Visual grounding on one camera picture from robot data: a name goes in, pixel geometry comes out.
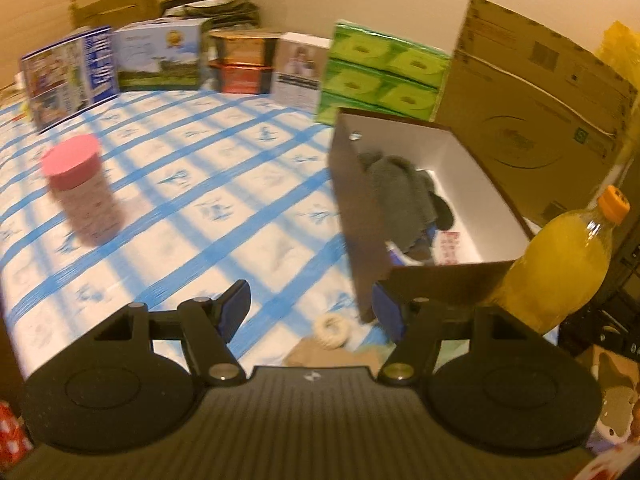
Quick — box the black round soft pad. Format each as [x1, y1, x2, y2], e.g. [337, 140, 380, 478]
[430, 192, 454, 231]

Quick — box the grey knitted cloth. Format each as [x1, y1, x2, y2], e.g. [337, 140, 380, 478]
[358, 151, 436, 252]

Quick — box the orange juice bottle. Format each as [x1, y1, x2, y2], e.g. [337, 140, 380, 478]
[487, 185, 630, 335]

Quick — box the blue checked bed sheet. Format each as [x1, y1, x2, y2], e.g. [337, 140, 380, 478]
[1, 91, 385, 374]

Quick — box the dark brown open box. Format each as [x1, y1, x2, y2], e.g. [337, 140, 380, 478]
[329, 108, 533, 322]

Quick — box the pink lidded canister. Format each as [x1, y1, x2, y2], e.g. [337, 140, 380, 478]
[40, 134, 124, 246]

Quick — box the green tissue pack stack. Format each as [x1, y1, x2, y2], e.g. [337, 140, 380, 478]
[316, 21, 450, 125]

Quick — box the orange gift box stack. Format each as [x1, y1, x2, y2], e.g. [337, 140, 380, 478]
[208, 29, 280, 94]

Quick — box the large cardboard box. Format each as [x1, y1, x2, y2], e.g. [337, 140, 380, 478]
[435, 0, 638, 226]

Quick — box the white picture box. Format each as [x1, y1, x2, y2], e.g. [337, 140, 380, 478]
[271, 32, 331, 114]

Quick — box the red checked cloth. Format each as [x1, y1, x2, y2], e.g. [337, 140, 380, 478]
[0, 401, 32, 471]

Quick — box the cow picture milk box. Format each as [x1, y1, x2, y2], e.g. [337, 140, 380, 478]
[112, 18, 212, 91]

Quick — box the blue white milk carton box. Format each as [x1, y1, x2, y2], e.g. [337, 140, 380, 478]
[20, 26, 119, 132]

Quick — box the dark bag at headboard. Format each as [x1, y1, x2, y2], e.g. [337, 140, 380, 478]
[160, 0, 262, 29]

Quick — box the brown cardboard box at headboard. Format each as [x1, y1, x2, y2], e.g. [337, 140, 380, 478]
[70, 0, 160, 29]

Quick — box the white hair tie ring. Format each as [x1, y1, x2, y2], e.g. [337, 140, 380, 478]
[313, 313, 354, 348]

